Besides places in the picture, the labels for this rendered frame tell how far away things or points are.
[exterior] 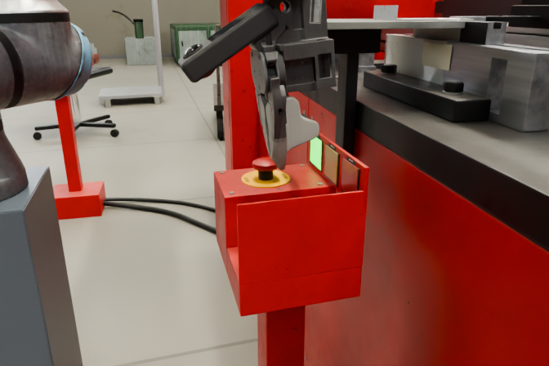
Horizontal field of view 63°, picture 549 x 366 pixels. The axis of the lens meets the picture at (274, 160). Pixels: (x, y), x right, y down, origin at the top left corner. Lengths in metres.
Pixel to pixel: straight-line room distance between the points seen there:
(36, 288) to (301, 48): 0.47
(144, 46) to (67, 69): 8.15
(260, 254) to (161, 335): 1.11
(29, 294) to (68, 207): 1.81
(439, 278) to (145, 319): 1.27
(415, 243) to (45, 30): 0.59
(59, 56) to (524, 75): 0.63
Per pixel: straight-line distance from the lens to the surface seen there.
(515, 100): 0.64
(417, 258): 0.62
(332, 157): 0.63
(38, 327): 0.75
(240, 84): 1.59
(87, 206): 2.49
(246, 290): 0.57
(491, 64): 0.67
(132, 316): 1.73
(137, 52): 8.91
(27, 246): 0.68
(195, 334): 1.61
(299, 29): 0.52
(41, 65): 0.74
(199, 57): 0.49
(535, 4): 0.95
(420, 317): 0.65
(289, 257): 0.56
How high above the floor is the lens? 1.02
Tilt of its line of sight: 19 degrees down
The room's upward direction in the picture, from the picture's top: straight up
